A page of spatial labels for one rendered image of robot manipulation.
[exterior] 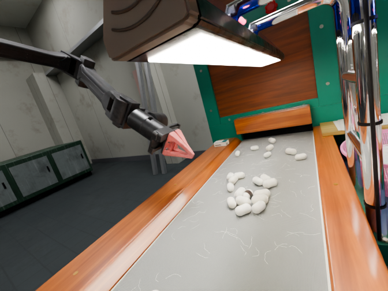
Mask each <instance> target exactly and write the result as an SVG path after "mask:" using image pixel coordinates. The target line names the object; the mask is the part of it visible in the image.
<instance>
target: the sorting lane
mask: <svg viewBox="0 0 388 291"><path fill-rule="evenodd" d="M272 138H274V139H275V140H276V142H275V143H271V142H269V141H268V139H269V138H266V139H257V140H248V141H242V142H241V143H240V144H239V145H238V146H237V148H236V149H235V150H234V151H233V152H232V153H231V154H230V155H229V157H228V158H227V159H226V160H225V161H224V163H223V164H221V166H220V167H219V168H218V169H217V170H216V172H215V173H214V174H213V175H212V176H211V177H210V178H209V179H208V181H207V182H206V183H205V184H204V185H203V186H202V187H201V188H200V189H199V191H198V192H197V193H196V194H195V195H194V197H193V198H191V200H190V201H189V202H188V203H187V204H186V206H185V207H184V208H183V209H182V210H181V211H180V212H179V213H178V215H177V216H176V217H175V218H174V219H173V220H172V221H171V222H170V224H169V225H168V226H167V227H166V229H165V230H164V231H163V232H162V233H161V234H160V235H159V236H158V237H157V239H156V240H155V241H154V242H153V243H152V244H151V245H150V246H149V248H148V249H147V250H146V251H145V252H144V253H143V254H142V255H141V257H140V258H139V259H138V260H137V261H136V263H135V264H134V265H133V266H132V267H131V268H130V269H129V270H128V272H127V273H126V274H125V275H124V276H123V277H122V278H121V279H120V280H119V282H118V283H117V284H116V285H115V287H113V288H112V290H111V291H153V290H158V291H331V284H330V274H329V264H328V258H327V249H326V239H325V233H324V223H323V213H322V203H321V198H320V188H319V177H318V168H317V162H316V152H315V142H314V133H313V132H312V133H303V134H297V135H289V136H280V137H272ZM270 144H272V145H273V146H274V148H273V149H272V150H271V151H269V152H271V156H270V157H268V158H265V157H264V154H265V153H266V152H268V151H267V150H266V147H267V146H269V145H270ZM252 146H259V149H258V150H251V147H252ZM287 148H294V149H295V150H296V151H297V152H296V154H295V155H291V154H287V153H286V152H285V150H286V149H287ZM236 151H240V155H239V156H235V153H236ZM302 153H305V154H306V155H307V158H306V159H302V160H299V161H298V160H296V159H295V156H296V155H297V154H302ZM230 172H231V173H233V174H234V173H238V172H243V173H244V174H245V177H244V178H241V179H238V180H237V182H236V183H235V184H233V185H234V191H232V192H229V191H228V189H227V184H228V183H229V181H228V180H227V175H228V174H229V173H230ZM262 174H266V175H267V176H269V177H271V178H275V179H276V180H277V181H278V184H277V186H274V187H271V188H265V187H264V186H263V185H261V186H259V185H257V184H255V183H254V182H253V181H252V179H253V178H254V177H259V178H260V176H261V175H262ZM240 187H243V188H245V190H247V189H251V190H252V191H253V193H254V192H255V191H257V190H261V189H268V190H269V191H270V197H269V198H268V202H267V203H266V208H265V209H264V210H263V211H261V212H260V213H258V214H255V213H254V212H253V211H252V209H251V212H250V213H247V214H245V215H242V216H238V215H237V214H236V213H235V208H236V207H237V206H240V205H238V204H236V207H235V208H230V207H229V206H228V203H227V199H228V197H233V198H234V199H235V201H236V197H235V195H234V193H235V191H236V190H238V188H240Z"/></svg>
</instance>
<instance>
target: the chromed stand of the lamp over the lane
mask: <svg viewBox="0 0 388 291"><path fill-rule="evenodd" d="M271 1H273V0H234V1H232V2H230V3H228V4H227V5H226V6H228V7H229V8H230V9H231V10H232V11H234V12H235V14H236V15H238V16H239V17H241V16H243V15H245V14H247V13H249V12H251V11H253V10H255V9H257V8H259V7H261V6H263V5H265V4H267V3H269V2H271ZM322 5H330V6H331V7H332V8H333V12H334V23H335V35H336V42H337V54H338V66H339V78H340V85H341V97H342V109H343V115H344V128H345V140H346V151H347V159H348V170H349V175H350V178H351V180H352V183H353V185H354V188H355V190H356V193H357V195H358V197H359V200H360V203H361V205H362V207H363V210H364V212H365V215H366V217H367V219H368V222H369V224H370V227H371V230H372V232H373V234H374V237H375V239H376V242H377V244H378V247H379V249H380V252H381V254H382V256H383V259H384V261H385V264H386V266H388V231H387V223H386V207H387V203H386V201H385V177H384V165H383V141H382V123H383V119H381V106H380V83H379V60H378V37H377V24H376V19H377V18H378V14H376V1H375V0H299V1H297V2H295V3H293V4H290V5H288V6H286V7H284V8H282V9H279V10H277V11H275V12H273V13H270V14H268V15H266V16H264V17H262V18H259V19H257V20H255V21H253V22H251V23H249V24H251V25H252V26H253V27H254V28H255V29H256V30H257V31H258V32H260V31H262V30H264V29H266V28H268V27H271V26H273V25H275V24H278V23H281V22H283V21H285V20H288V19H290V18H292V17H295V16H298V15H299V14H302V13H305V12H307V11H309V10H312V9H314V8H316V7H319V6H322Z"/></svg>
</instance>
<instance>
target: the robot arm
mask: <svg viewBox="0 0 388 291"><path fill-rule="evenodd" d="M0 57H2V58H8V59H13V60H17V61H23V62H29V63H32V64H38V65H43V66H49V67H53V68H57V69H59V70H60V71H62V72H64V73H66V74H67V75H69V76H71V77H72V78H74V79H75V83H76V84H77V85H78V86H79V87H82V88H87V89H89V90H90V91H91V92H92V93H93V94H94V95H95V96H96V97H97V98H98V99H99V101H100V102H101V104H102V106H103V109H104V110H105V111H106V112H105V114H106V115H107V117H108V118H109V119H110V120H111V121H112V124H113V125H115V126H116V127H117V128H122V129H131V128H132V129H133V130H135V131H136V132H138V133H139V134H141V135H142V136H144V137H145V138H146V139H148V140H149V141H150V145H149V148H148V152H149V153H150V154H151V155H152V154H153V152H155V151H157V150H160V149H161V154H163V155H164V156H177V157H183V158H189V159H192V158H193V157H194V152H193V151H192V149H191V148H190V146H189V145H188V143H187V142H186V140H185V137H184V135H183V134H182V131H181V130H180V124H178V123H177V122H176V123H173V124H171V125H168V118H167V116H166V115H165V114H163V113H156V112H154V111H148V110H146V109H145V108H141V107H140V103H138V102H136V101H135V100H133V99H132V98H130V97H128V96H125V95H124V94H122V93H119V92H117V91H116V90H115V89H114V88H113V87H112V86H111V85H110V84H108V83H107V82H106V81H105V80H104V79H102V78H101V77H100V75H98V74H97V72H96V69H94V67H95V62H94V61H93V60H92V59H90V58H88V57H85V56H83V55H81V57H80V58H79V57H77V56H75V55H72V54H70V53H68V52H66V51H62V50H61V52H59V51H58V52H54V51H47V50H42V49H40V48H36V47H32V46H27V45H25V44H21V43H17V42H13V41H9V40H6V39H2V38H0ZM178 145H179V146H180V147H181V148H183V149H184V150H185V151H186V152H184V151H182V150H180V149H178V148H177V147H178Z"/></svg>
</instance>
